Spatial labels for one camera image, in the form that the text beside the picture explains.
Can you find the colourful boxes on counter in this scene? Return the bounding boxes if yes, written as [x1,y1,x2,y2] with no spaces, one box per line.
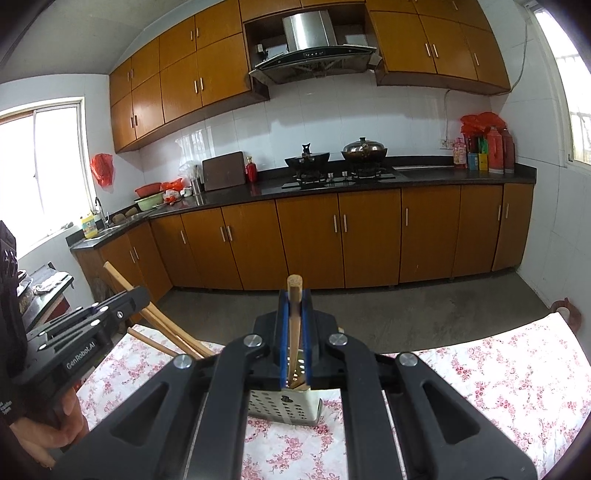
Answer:
[452,136,489,172]

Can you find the red plastic bag on wall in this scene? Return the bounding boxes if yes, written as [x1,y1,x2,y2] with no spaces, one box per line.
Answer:
[90,153,114,188]

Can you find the red and green basins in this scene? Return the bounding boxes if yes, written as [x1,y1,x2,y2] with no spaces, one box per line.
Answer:
[135,182,163,212]

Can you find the red chair back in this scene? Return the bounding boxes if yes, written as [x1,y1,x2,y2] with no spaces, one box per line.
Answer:
[550,297,582,334]

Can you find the red bottle on counter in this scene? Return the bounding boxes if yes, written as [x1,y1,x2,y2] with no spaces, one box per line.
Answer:
[245,156,257,184]

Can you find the brown lower kitchen cabinets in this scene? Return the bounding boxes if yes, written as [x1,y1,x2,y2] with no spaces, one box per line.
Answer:
[73,182,534,300]

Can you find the red thermos flasks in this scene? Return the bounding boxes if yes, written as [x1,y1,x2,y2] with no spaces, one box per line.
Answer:
[486,126,515,174]

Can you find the floral red white tablecloth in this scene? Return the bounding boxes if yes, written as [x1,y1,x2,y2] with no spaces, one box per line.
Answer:
[77,314,590,479]

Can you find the window right wall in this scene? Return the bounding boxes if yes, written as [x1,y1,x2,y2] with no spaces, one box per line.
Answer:
[533,1,590,165]

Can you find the green perforated utensil holder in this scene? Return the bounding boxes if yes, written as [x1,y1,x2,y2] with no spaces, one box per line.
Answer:
[246,331,325,427]

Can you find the gas stove top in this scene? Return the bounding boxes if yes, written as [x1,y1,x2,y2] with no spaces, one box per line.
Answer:
[281,167,403,190]

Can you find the lidded wok on stove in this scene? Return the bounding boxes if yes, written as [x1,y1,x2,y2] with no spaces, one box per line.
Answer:
[342,137,388,161]

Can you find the brown upper kitchen cabinets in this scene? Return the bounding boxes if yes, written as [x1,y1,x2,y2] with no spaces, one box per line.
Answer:
[109,1,511,152]

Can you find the brown kitchen cabinets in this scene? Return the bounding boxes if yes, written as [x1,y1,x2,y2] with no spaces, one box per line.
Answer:
[109,1,511,152]
[73,182,534,300]

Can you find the red plastic bag on counter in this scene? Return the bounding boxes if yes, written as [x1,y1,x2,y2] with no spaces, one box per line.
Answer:
[461,111,507,137]

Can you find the window wall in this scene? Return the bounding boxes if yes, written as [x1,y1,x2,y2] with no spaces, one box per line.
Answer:
[1,98,95,257]
[533,1,590,165]

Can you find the bamboo chopstick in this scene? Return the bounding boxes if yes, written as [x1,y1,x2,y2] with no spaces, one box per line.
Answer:
[127,328,178,357]
[290,376,307,390]
[102,261,219,360]
[287,274,304,387]

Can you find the black wok with kettle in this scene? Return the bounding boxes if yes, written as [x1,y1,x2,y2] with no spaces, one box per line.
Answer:
[284,143,331,174]

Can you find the operator left hand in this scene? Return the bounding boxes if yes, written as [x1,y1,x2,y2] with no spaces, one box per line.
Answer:
[10,388,89,468]

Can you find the steel range hood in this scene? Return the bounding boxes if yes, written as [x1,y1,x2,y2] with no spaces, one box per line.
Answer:
[245,3,382,86]

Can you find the window left wall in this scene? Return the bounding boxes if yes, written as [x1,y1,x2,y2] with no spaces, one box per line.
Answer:
[1,98,95,257]

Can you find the yellow dish soap bottle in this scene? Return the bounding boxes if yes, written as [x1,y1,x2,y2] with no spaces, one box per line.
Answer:
[81,214,98,239]

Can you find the brown cutting board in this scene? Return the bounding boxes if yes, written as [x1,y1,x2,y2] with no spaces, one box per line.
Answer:
[201,151,246,192]

